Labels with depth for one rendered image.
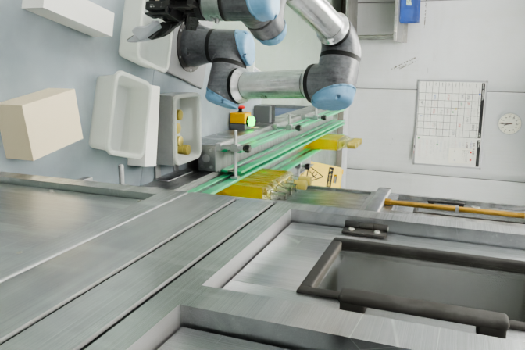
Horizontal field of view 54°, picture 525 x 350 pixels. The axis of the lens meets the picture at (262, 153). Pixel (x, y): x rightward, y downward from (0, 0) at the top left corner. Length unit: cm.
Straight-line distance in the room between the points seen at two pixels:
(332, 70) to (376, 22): 625
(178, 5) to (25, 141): 43
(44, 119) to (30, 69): 14
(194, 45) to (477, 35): 609
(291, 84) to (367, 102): 619
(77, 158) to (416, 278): 100
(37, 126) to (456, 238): 86
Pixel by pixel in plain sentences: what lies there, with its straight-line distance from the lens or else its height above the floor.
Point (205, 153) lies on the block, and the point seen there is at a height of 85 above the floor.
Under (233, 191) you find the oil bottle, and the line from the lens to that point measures 176.
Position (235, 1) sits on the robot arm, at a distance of 107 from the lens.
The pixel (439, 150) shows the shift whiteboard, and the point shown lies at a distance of 766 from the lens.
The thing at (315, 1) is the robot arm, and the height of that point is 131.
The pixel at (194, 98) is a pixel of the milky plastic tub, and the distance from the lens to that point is 177.
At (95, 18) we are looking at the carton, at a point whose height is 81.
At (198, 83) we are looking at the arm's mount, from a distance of 192.
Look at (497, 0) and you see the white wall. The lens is 762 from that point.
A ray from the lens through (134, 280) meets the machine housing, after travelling 55.
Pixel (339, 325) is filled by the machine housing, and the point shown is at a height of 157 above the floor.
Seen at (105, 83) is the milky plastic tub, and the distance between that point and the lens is 144.
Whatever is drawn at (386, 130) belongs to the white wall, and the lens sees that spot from 769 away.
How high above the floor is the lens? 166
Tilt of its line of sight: 20 degrees down
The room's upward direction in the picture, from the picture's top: 94 degrees clockwise
